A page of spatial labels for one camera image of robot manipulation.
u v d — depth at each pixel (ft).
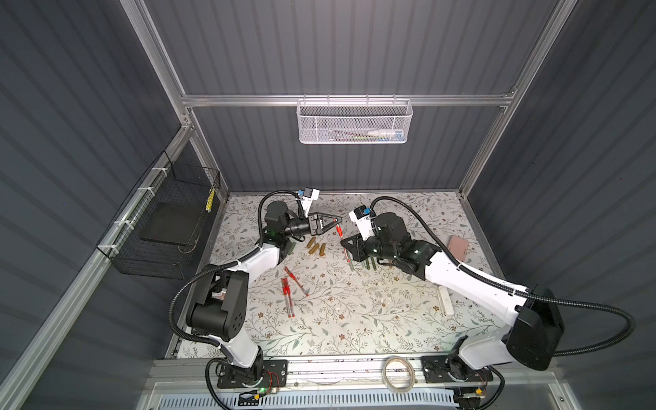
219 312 1.52
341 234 2.48
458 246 3.34
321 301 2.86
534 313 1.40
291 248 3.35
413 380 2.32
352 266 3.16
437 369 2.38
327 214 2.47
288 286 2.99
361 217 2.22
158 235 2.27
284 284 2.99
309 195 2.46
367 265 3.16
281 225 2.30
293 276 3.07
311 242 3.38
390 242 1.97
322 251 3.27
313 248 3.34
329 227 2.47
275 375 2.37
